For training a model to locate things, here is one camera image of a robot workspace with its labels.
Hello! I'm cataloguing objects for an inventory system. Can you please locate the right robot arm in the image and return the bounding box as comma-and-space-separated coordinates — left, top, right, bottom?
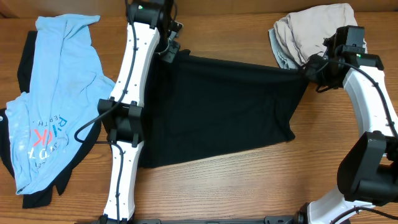
290, 26, 397, 223

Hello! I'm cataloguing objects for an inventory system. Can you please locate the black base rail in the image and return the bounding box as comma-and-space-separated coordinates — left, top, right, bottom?
90, 214, 299, 224

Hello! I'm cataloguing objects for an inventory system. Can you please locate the black t-shirt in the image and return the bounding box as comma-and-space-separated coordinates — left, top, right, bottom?
139, 50, 308, 168

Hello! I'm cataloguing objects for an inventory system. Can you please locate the light blue printed t-shirt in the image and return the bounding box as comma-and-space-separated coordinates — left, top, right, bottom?
5, 14, 114, 195

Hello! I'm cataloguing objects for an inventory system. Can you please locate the beige folded garment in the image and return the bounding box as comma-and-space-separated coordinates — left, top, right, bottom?
273, 3, 357, 66

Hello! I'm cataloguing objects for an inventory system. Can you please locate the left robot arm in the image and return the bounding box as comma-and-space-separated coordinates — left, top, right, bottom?
98, 0, 183, 223

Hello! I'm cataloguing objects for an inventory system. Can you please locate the grey folded garment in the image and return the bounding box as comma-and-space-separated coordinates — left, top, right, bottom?
269, 29, 299, 70

